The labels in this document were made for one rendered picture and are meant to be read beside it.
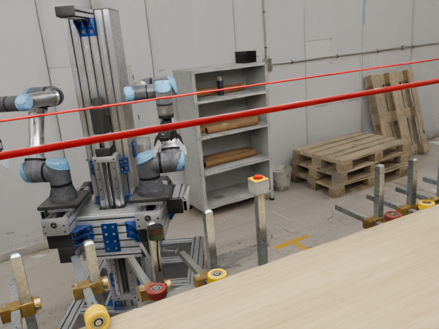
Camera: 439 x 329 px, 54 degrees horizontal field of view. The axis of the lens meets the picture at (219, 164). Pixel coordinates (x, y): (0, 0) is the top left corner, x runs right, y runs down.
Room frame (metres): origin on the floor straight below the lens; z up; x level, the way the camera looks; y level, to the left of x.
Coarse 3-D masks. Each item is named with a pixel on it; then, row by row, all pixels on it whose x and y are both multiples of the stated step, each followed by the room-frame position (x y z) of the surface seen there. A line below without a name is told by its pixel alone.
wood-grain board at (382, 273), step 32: (384, 224) 1.89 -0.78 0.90; (416, 224) 1.86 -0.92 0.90; (288, 256) 1.66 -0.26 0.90; (320, 256) 1.64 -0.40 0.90; (352, 256) 1.62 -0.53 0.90; (384, 256) 1.59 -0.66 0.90; (416, 256) 1.57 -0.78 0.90; (224, 288) 1.46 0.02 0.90; (256, 288) 1.44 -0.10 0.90; (288, 288) 1.42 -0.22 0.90; (320, 288) 1.40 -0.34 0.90; (352, 288) 1.39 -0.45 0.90; (384, 288) 1.37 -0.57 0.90; (416, 288) 1.35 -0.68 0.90; (128, 320) 1.31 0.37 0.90; (160, 320) 1.29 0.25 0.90; (192, 320) 1.28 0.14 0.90; (224, 320) 1.26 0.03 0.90; (256, 320) 1.25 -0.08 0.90; (288, 320) 1.23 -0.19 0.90; (320, 320) 1.22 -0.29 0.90; (352, 320) 1.20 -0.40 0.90; (384, 320) 1.19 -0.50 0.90; (416, 320) 1.18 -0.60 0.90
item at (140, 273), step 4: (132, 256) 1.86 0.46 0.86; (128, 260) 1.84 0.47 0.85; (132, 260) 1.81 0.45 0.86; (136, 260) 1.81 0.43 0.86; (132, 264) 1.78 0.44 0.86; (136, 264) 1.77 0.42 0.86; (132, 268) 1.78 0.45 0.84; (136, 268) 1.74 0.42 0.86; (140, 268) 1.73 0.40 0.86; (136, 272) 1.71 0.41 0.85; (140, 272) 1.70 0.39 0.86; (140, 276) 1.67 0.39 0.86; (144, 276) 1.66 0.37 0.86; (140, 280) 1.65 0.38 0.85; (144, 280) 1.63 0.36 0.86; (148, 280) 1.63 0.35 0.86
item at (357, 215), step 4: (336, 204) 2.36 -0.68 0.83; (340, 204) 2.35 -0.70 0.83; (336, 208) 2.34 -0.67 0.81; (340, 208) 2.31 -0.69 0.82; (344, 208) 2.29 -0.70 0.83; (348, 208) 2.28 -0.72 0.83; (344, 212) 2.28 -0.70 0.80; (348, 212) 2.25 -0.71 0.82; (352, 212) 2.23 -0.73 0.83; (356, 212) 2.22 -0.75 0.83; (352, 216) 2.22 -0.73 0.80; (356, 216) 2.20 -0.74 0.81; (360, 216) 2.17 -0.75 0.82; (364, 216) 2.16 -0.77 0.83; (360, 220) 2.17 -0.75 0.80; (376, 224) 2.06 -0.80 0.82
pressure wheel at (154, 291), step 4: (152, 284) 1.52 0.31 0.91; (156, 284) 1.52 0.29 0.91; (160, 284) 1.51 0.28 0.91; (164, 284) 1.51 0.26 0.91; (148, 288) 1.49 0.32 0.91; (152, 288) 1.50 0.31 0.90; (156, 288) 1.49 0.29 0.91; (160, 288) 1.49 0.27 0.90; (164, 288) 1.48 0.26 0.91; (148, 292) 1.46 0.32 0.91; (152, 292) 1.46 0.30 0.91; (156, 292) 1.46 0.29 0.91; (160, 292) 1.46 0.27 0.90; (164, 292) 1.47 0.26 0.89; (148, 296) 1.46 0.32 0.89; (152, 296) 1.45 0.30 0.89; (156, 296) 1.45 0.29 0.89; (160, 296) 1.46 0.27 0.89; (164, 296) 1.47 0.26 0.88; (152, 300) 1.45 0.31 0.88; (156, 300) 1.45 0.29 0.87
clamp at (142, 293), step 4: (164, 280) 1.60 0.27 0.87; (168, 280) 1.60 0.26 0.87; (144, 284) 1.58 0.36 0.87; (148, 284) 1.58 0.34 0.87; (168, 284) 1.58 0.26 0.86; (144, 288) 1.55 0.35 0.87; (168, 288) 1.57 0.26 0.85; (140, 292) 1.53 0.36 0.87; (144, 292) 1.54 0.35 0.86; (140, 296) 1.53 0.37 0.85; (144, 296) 1.53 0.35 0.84; (144, 300) 1.53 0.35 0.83
